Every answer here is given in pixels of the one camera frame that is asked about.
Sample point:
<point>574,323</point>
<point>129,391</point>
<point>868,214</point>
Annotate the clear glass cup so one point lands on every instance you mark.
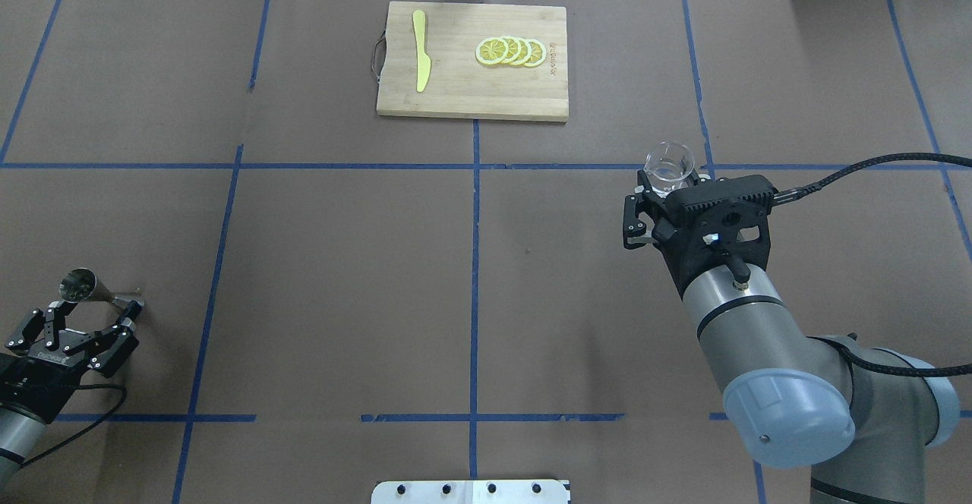
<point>669,167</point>

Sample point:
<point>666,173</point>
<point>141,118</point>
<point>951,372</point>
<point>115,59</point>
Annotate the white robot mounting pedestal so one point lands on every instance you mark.
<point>473,491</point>

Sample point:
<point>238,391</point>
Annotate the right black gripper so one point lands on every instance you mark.
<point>673,249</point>

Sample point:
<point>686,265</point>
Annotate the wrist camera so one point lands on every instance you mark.
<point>35,388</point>
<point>725,223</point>

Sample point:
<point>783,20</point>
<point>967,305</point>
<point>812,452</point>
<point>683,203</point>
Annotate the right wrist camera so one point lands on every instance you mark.
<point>725,223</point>

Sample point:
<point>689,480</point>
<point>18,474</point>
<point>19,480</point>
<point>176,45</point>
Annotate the bamboo cutting board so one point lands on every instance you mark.
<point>459,86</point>

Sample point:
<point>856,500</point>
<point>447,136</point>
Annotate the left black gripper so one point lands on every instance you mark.
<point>32,386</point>

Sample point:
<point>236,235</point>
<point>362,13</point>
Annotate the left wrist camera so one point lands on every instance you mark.
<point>35,388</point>

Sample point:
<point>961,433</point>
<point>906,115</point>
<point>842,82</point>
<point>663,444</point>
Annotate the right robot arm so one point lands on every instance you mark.
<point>861,419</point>

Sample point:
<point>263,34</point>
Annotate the steel double jigger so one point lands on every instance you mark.
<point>82,285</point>

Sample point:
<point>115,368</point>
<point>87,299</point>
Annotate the lemon slice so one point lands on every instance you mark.
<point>512,49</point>
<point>524,53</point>
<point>537,53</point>
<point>491,51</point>

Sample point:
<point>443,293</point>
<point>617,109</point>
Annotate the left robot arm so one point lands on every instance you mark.
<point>20,434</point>

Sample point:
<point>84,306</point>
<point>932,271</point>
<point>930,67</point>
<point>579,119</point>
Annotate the yellow plastic knife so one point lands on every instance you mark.
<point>424,64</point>

